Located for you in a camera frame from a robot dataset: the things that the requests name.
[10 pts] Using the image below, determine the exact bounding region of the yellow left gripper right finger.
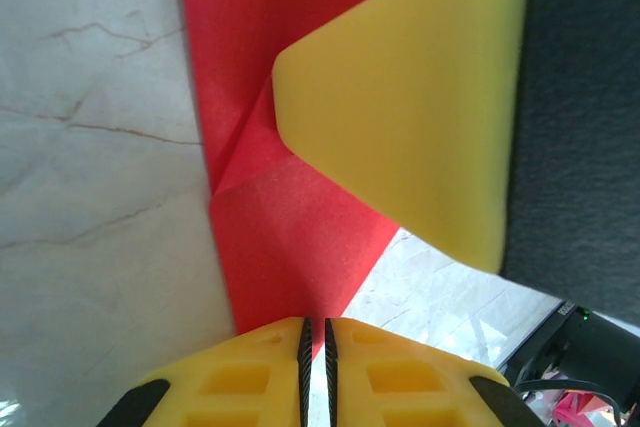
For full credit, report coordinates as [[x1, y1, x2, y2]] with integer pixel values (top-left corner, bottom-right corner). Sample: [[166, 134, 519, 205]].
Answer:
[[324, 316, 539, 427]]

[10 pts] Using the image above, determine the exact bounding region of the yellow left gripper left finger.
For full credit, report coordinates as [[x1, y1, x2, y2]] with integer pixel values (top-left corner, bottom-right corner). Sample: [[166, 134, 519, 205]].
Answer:
[[97, 316, 312, 427]]

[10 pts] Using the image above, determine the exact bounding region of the red paper sheet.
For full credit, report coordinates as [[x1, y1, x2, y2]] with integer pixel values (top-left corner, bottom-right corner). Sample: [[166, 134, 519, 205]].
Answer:
[[175, 0, 401, 336]]

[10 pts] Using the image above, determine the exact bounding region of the thin black wire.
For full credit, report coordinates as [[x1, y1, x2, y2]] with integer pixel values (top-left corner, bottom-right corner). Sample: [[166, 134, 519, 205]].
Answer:
[[514, 377, 626, 427]]

